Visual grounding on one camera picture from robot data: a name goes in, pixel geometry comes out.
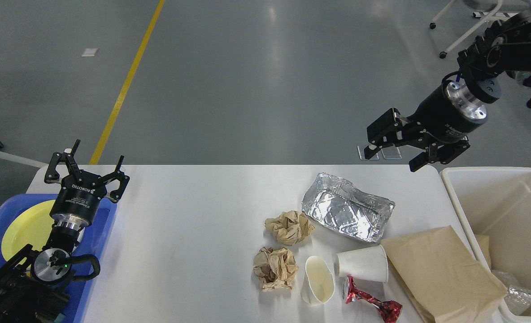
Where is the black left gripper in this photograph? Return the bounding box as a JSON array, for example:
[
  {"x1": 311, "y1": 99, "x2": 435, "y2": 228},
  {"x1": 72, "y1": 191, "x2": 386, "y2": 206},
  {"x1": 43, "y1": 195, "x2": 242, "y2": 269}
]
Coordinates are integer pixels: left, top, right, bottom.
[{"x1": 44, "y1": 139, "x2": 130, "y2": 230}]

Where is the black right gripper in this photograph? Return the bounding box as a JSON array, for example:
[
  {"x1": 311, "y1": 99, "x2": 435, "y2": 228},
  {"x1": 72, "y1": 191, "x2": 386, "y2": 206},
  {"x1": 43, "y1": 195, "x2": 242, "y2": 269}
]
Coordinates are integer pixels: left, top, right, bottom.
[{"x1": 364, "y1": 80, "x2": 488, "y2": 172}]

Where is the yellow plastic plate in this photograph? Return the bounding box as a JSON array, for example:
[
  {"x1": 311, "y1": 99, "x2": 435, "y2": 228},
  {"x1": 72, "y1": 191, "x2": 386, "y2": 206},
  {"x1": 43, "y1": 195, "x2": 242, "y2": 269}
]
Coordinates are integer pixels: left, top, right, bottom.
[{"x1": 1, "y1": 200, "x2": 54, "y2": 261}]

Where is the brown paper bag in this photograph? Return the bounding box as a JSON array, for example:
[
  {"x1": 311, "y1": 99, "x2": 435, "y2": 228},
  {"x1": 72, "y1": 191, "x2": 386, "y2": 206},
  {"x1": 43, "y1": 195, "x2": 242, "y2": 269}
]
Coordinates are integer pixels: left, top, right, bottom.
[{"x1": 381, "y1": 226, "x2": 508, "y2": 323}]

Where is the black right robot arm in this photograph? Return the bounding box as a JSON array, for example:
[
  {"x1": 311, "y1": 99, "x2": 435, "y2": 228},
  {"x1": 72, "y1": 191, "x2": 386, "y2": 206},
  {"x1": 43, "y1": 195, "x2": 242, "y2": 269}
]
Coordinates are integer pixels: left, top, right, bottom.
[{"x1": 360, "y1": 9, "x2": 531, "y2": 172}]

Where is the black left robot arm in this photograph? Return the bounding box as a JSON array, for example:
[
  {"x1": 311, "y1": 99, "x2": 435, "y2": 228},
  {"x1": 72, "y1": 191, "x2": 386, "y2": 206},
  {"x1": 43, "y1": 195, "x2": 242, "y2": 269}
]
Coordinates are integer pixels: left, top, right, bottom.
[{"x1": 0, "y1": 140, "x2": 130, "y2": 323}]

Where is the right floor socket plate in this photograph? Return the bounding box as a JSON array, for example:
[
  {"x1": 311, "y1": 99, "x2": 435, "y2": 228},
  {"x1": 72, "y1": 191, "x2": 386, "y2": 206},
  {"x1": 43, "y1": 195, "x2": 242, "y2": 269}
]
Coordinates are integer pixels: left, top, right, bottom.
[{"x1": 380, "y1": 146, "x2": 403, "y2": 160}]

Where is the floor socket plate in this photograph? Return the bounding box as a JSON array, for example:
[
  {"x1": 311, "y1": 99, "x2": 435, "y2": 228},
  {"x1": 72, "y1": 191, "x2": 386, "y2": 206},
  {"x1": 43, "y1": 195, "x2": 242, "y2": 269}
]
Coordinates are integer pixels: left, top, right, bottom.
[
  {"x1": 380, "y1": 146, "x2": 403, "y2": 160},
  {"x1": 357, "y1": 145, "x2": 380, "y2": 160}
]

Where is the white pink plate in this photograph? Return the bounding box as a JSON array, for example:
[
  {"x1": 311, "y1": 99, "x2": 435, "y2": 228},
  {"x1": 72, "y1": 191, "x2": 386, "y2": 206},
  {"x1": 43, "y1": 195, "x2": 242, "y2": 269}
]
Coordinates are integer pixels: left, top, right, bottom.
[{"x1": 75, "y1": 227, "x2": 85, "y2": 248}]

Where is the left floor socket plate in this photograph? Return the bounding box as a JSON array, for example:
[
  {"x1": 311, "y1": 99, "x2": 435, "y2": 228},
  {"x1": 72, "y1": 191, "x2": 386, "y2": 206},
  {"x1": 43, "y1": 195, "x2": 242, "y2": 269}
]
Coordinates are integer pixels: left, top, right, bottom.
[{"x1": 357, "y1": 145, "x2": 380, "y2": 160}]

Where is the crumpled aluminium foil tray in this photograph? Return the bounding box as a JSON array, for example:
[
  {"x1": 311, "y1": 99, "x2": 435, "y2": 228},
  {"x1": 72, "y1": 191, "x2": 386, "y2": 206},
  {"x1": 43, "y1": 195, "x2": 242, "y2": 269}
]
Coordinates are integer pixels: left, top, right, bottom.
[{"x1": 301, "y1": 173, "x2": 396, "y2": 244}]

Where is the white waste bin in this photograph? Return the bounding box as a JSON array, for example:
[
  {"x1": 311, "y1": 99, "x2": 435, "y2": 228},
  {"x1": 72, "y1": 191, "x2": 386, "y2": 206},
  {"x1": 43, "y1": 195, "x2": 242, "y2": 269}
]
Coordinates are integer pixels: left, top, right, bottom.
[{"x1": 440, "y1": 167, "x2": 531, "y2": 323}]

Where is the brown paper in bin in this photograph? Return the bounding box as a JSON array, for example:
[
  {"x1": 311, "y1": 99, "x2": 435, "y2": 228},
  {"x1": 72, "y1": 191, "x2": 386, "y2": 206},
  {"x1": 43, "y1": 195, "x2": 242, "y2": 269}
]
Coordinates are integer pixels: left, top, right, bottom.
[{"x1": 474, "y1": 234, "x2": 492, "y2": 270}]

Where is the white paper cup lying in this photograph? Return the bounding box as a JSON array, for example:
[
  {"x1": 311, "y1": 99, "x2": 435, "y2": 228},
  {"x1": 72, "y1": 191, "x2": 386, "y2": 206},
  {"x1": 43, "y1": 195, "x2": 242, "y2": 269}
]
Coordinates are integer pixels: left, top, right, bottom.
[{"x1": 335, "y1": 244, "x2": 389, "y2": 284}]

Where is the white paper on floor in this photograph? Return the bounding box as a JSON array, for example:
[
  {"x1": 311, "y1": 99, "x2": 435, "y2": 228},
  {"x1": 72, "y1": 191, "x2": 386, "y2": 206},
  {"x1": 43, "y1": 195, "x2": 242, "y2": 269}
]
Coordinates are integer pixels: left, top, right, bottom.
[{"x1": 81, "y1": 48, "x2": 99, "y2": 57}]

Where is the crumpled brown paper upper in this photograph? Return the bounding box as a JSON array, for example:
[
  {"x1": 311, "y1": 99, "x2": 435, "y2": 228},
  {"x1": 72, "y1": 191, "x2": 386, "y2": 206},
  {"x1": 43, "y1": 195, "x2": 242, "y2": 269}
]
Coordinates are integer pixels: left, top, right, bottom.
[{"x1": 264, "y1": 210, "x2": 315, "y2": 246}]

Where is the crumpled brown paper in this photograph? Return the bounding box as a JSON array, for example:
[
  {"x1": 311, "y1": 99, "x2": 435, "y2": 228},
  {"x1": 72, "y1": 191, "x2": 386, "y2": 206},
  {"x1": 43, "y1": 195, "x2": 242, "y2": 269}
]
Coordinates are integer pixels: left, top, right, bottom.
[
  {"x1": 253, "y1": 247, "x2": 300, "y2": 292},
  {"x1": 264, "y1": 210, "x2": 315, "y2": 246}
]

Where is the white rolling chair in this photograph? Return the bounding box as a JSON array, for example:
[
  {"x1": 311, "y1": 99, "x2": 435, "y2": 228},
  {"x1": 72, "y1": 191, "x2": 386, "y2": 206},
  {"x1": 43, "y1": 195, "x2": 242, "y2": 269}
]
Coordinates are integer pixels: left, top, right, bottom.
[{"x1": 439, "y1": 0, "x2": 531, "y2": 59}]

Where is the red foil wrapper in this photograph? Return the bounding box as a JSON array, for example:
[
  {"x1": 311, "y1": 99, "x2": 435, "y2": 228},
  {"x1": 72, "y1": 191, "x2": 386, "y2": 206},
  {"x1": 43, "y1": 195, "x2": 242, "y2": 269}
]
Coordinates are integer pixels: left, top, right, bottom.
[{"x1": 343, "y1": 275, "x2": 403, "y2": 323}]

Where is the cream paper cup open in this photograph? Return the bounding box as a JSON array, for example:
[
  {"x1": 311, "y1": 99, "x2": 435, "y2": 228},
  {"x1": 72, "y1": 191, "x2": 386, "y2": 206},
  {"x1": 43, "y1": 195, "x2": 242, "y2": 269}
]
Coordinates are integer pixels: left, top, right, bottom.
[{"x1": 300, "y1": 256, "x2": 335, "y2": 306}]

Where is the crumpled brown paper lower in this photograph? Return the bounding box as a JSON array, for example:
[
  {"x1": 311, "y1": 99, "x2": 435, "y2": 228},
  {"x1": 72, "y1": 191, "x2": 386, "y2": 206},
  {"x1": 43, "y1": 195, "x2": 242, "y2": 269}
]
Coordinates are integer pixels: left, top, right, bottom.
[{"x1": 253, "y1": 247, "x2": 300, "y2": 292}]

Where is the foil scrap in bin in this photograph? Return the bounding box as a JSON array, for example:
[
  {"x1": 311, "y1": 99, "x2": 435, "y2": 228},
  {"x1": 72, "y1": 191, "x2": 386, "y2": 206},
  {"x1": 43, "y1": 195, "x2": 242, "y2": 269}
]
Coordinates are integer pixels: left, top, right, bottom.
[{"x1": 491, "y1": 270, "x2": 531, "y2": 315}]

